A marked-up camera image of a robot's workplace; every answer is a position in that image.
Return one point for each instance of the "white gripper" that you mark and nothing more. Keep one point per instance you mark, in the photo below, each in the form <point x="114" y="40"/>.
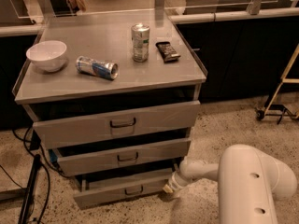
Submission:
<point x="174" y="183"/>

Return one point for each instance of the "grey bottom drawer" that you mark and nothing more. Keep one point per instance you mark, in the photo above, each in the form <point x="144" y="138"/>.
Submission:
<point x="121" y="188"/>

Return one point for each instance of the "grey drawer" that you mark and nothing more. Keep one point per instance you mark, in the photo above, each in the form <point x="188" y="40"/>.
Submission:
<point x="106" y="126"/>
<point x="126" y="156"/>
<point x="121" y="188"/>

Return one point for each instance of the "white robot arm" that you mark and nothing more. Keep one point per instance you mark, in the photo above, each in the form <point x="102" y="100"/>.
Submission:
<point x="249" y="181"/>

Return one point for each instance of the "grey top drawer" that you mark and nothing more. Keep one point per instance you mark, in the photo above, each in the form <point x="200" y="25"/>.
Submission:
<point x="106" y="126"/>

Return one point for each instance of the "grey middle drawer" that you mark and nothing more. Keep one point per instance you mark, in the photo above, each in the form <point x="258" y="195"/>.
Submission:
<point x="126" y="156"/>

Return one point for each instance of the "grey metal drawer cabinet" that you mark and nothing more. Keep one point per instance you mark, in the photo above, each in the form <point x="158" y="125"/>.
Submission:
<point x="107" y="38"/>

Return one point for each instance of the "blue silver lying can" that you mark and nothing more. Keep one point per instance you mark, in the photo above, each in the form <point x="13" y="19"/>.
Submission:
<point x="105" y="70"/>

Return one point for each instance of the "dark chocolate bar wrapper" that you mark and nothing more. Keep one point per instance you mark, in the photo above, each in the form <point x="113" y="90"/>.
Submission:
<point x="167" y="52"/>

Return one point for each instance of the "black stand leg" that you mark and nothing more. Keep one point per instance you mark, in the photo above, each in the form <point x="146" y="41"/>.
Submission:
<point x="30" y="189"/>

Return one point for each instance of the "silver green upright can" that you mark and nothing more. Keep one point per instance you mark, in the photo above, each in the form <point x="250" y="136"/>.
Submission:
<point x="140" y="38"/>

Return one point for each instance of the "white ceramic bowl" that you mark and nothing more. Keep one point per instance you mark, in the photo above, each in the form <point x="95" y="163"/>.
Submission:
<point x="48" y="56"/>

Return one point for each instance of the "yellow wheeled cart frame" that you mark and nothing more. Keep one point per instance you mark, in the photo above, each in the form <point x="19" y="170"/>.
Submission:
<point x="280" y="111"/>

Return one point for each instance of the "white horizontal rail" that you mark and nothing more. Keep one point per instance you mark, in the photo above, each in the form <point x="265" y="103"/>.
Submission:
<point x="234" y="15"/>

